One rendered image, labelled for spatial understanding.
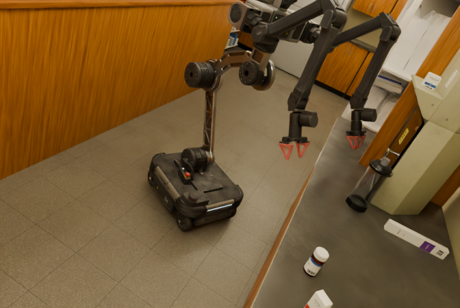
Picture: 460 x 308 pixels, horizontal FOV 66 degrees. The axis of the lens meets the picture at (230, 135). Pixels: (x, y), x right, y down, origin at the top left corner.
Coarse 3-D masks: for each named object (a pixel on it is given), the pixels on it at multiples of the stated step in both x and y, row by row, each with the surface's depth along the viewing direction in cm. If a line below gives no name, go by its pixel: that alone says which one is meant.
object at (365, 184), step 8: (368, 168) 154; (376, 168) 150; (368, 176) 153; (376, 176) 151; (384, 176) 149; (360, 184) 157; (368, 184) 153; (376, 184) 152; (352, 192) 161; (360, 192) 156; (368, 192) 154; (376, 192) 155; (352, 200) 160; (360, 200) 157; (368, 200) 156
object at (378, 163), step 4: (372, 160) 155; (376, 160) 153; (380, 160) 155; (384, 160) 151; (388, 160) 150; (376, 164) 151; (380, 164) 151; (384, 164) 151; (388, 164) 154; (380, 168) 149; (384, 168) 149; (388, 168) 150; (388, 172) 149
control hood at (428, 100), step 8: (416, 80) 161; (416, 88) 146; (424, 88) 150; (416, 96) 147; (424, 96) 146; (432, 96) 144; (440, 96) 148; (424, 104) 147; (432, 104) 145; (424, 112) 148; (432, 112) 146
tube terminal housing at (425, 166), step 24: (456, 96) 141; (432, 120) 148; (456, 120) 144; (432, 144) 151; (456, 144) 151; (408, 168) 158; (432, 168) 156; (384, 192) 165; (408, 192) 161; (432, 192) 168
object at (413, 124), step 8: (416, 112) 171; (408, 120) 178; (416, 120) 162; (408, 128) 169; (416, 128) 155; (400, 136) 176; (408, 136) 161; (392, 144) 184; (400, 144) 166; (408, 144) 155; (400, 152) 159; (392, 160) 165
